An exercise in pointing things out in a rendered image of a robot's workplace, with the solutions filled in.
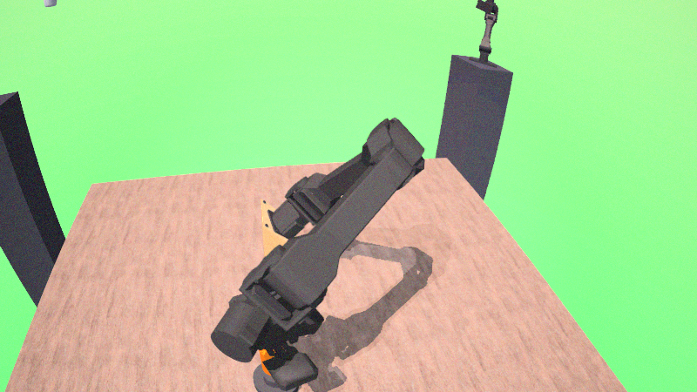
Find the orange knob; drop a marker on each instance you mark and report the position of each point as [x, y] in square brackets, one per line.
[264, 356]

